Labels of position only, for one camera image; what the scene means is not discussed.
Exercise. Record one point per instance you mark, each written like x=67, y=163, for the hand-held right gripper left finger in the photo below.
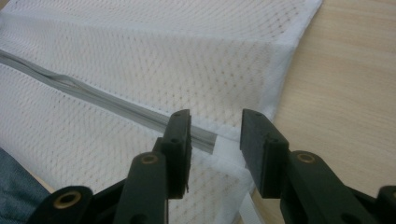
x=178, y=161

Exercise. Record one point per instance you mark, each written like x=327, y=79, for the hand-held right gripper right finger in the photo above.
x=258, y=152

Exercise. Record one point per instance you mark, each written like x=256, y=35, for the white mesh laundry bag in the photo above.
x=124, y=46

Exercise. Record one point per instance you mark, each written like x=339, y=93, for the blue-grey cloth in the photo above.
x=15, y=193

